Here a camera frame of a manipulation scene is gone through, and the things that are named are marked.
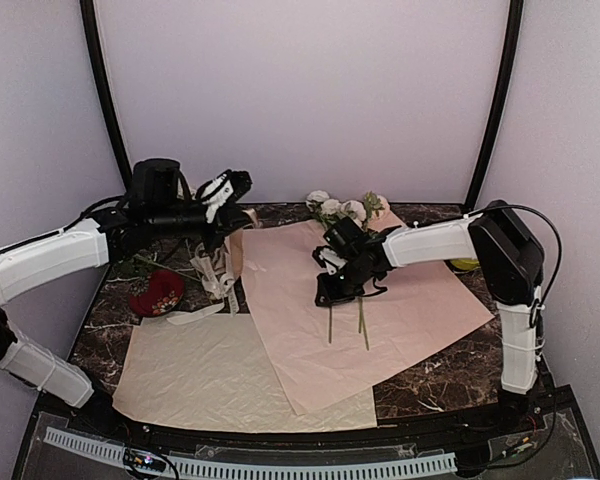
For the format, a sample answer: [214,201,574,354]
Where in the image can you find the yellow-green plastic bowl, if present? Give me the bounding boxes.
[448,258,480,272]

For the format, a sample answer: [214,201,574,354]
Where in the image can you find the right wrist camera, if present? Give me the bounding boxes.
[323,217,366,260]

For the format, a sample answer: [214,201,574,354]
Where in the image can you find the cream printed ribbon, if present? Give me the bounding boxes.
[166,244,240,326]

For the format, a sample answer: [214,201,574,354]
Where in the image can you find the tan satin ribbon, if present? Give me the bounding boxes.
[225,208,262,280]

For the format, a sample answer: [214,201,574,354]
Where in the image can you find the red floral bowl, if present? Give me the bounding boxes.
[128,269,185,318]

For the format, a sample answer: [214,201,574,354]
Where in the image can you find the small circuit board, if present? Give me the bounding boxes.
[123,449,167,473]

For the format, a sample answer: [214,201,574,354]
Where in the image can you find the left black frame post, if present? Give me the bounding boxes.
[79,0,132,188]

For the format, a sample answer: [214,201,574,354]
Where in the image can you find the cream wrapping paper sheet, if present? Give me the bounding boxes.
[113,314,377,434]

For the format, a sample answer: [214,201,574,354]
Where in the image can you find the grey slotted cable duct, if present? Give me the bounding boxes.
[43,427,457,479]

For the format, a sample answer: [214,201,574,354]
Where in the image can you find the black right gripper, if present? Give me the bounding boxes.
[318,261,377,307]

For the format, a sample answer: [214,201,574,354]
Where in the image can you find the black frame post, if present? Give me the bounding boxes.
[79,0,132,188]
[462,0,524,212]

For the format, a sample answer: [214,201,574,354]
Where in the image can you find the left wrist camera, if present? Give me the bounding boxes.
[195,169,252,224]

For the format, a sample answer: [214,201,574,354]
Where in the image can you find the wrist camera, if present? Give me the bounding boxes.
[195,169,252,224]
[323,217,366,260]

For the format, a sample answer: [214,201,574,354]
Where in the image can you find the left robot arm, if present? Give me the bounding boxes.
[0,158,252,436]

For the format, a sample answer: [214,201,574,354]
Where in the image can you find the right black frame post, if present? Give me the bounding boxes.
[462,0,524,212]

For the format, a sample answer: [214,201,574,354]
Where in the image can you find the pink fake flower bunch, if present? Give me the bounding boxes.
[113,254,201,283]

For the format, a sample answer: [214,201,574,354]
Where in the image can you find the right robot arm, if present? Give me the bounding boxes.
[312,200,555,434]

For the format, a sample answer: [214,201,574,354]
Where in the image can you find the pink wrapping paper sheet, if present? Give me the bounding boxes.
[241,220,493,414]

